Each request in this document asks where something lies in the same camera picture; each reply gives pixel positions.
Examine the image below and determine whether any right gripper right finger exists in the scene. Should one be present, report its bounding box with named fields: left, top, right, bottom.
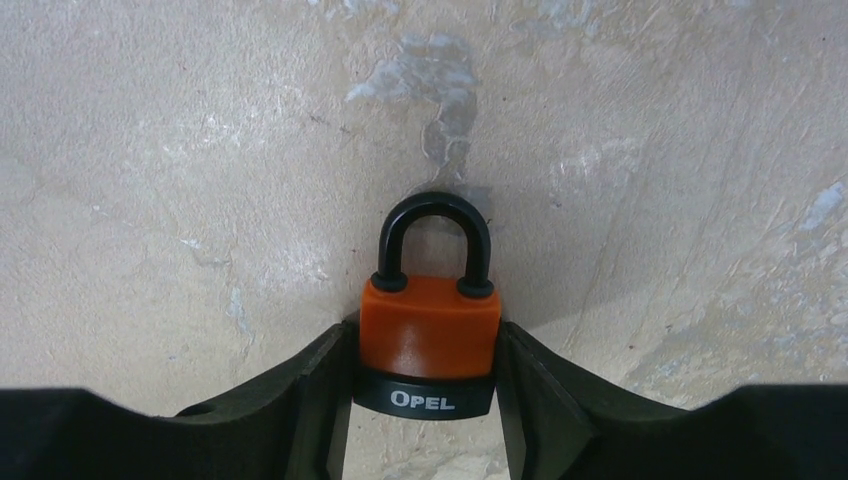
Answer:
left=496, top=322, right=847, bottom=479

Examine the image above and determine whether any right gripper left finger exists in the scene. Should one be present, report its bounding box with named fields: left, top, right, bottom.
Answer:
left=1, top=320, right=358, bottom=479

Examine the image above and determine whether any orange black padlock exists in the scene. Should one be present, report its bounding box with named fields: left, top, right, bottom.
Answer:
left=352, top=191, right=502, bottom=421

